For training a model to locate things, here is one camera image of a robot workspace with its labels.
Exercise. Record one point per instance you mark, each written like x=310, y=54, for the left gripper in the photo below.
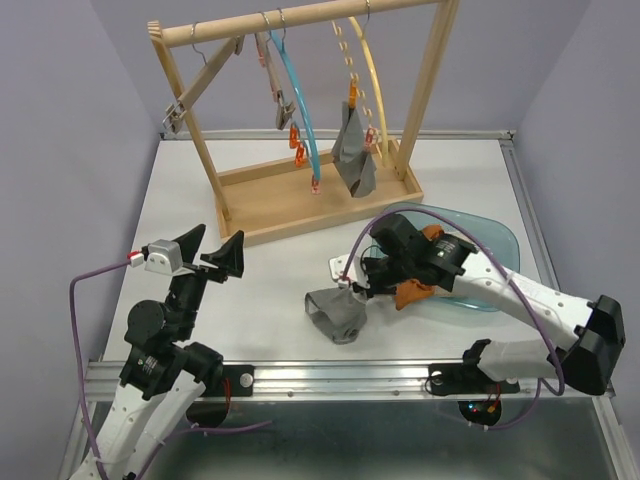
x=230, y=257

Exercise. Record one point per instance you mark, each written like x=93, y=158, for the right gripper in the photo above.
x=374, y=289

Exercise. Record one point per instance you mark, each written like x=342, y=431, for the grey and cream underwear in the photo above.
x=338, y=314

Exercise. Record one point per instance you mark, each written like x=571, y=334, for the orange and cream underwear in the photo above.
x=412, y=290

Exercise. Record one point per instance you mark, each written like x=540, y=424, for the blue plastic hanger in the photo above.
x=305, y=146

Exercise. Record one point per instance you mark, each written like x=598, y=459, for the plain grey underwear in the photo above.
x=352, y=160

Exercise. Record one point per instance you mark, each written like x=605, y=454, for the beige cotton underwear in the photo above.
x=463, y=301

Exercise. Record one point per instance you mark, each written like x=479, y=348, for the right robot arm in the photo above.
x=580, y=340

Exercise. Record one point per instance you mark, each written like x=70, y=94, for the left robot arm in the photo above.
x=165, y=372

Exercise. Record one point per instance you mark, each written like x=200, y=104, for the teal plastic bin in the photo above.
x=495, y=236

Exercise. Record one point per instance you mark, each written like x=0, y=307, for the wooden clothes rack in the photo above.
x=273, y=200

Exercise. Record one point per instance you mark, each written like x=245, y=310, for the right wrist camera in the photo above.
x=346, y=274

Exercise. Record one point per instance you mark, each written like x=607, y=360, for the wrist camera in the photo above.
x=160, y=257
x=346, y=274

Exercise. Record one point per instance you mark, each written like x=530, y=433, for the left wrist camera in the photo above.
x=160, y=257

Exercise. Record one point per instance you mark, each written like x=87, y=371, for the aluminium mounting rail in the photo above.
x=282, y=381

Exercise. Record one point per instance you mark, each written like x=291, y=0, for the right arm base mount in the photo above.
x=446, y=379

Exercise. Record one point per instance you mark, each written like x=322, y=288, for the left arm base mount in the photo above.
x=231, y=381

